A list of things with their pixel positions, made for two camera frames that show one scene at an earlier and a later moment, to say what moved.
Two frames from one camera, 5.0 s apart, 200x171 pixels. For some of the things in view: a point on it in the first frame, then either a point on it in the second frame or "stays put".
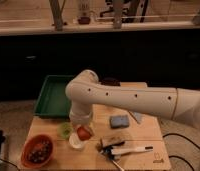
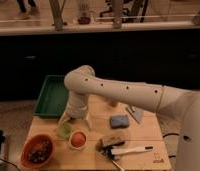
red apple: x=83 y=133 to x=78 y=139
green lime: x=65 y=129 stays put
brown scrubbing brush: x=107 y=149 stays put
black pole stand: x=0 y=140 stays put
